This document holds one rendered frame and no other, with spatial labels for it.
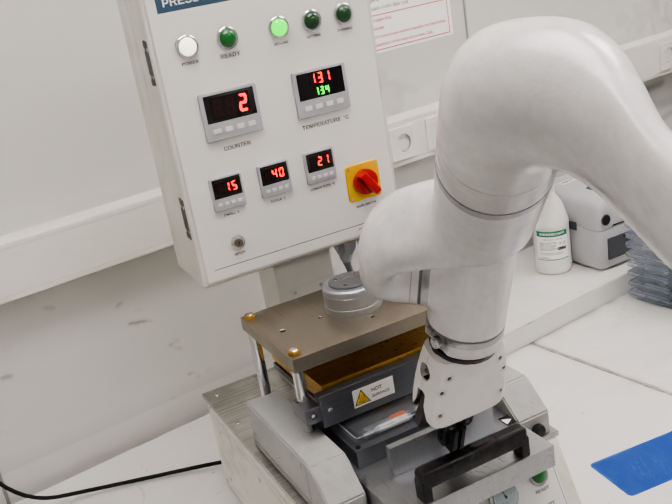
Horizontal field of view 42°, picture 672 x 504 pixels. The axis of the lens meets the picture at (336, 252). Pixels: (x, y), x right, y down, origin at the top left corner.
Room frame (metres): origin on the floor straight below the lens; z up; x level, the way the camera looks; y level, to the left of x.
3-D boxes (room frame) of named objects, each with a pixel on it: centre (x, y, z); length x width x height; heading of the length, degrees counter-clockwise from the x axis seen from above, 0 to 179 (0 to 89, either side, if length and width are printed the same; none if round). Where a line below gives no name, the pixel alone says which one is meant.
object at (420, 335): (1.11, -0.02, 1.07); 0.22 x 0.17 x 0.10; 114
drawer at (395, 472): (1.00, -0.06, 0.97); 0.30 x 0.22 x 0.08; 24
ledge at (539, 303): (1.77, -0.35, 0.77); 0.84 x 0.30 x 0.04; 122
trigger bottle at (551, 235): (1.86, -0.49, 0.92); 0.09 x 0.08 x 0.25; 167
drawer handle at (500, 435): (0.87, -0.12, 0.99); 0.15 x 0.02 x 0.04; 114
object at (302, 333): (1.14, -0.02, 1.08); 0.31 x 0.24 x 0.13; 114
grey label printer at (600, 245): (1.93, -0.61, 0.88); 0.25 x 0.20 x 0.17; 26
